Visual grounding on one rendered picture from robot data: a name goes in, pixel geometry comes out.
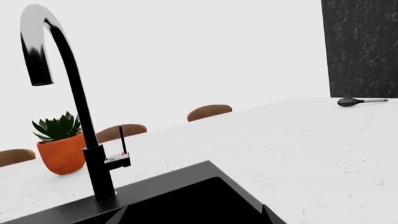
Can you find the black kitchen sink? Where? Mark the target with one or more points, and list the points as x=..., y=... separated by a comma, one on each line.
x=186, y=200

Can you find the brown wooden chair back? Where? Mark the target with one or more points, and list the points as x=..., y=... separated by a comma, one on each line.
x=15, y=156
x=210, y=112
x=133, y=130

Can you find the black spoon utensil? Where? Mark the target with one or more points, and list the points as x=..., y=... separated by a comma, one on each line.
x=348, y=102

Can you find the black gooseneck kitchen faucet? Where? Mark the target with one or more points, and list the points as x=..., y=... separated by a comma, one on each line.
x=84, y=112

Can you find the black marble tall cabinet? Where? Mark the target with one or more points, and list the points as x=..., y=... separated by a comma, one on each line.
x=360, y=46

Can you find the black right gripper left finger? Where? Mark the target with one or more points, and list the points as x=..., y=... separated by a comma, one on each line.
x=119, y=217

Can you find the succulent in orange pot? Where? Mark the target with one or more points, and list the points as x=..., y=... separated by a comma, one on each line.
x=62, y=156

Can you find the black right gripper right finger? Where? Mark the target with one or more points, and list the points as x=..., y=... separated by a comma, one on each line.
x=268, y=215

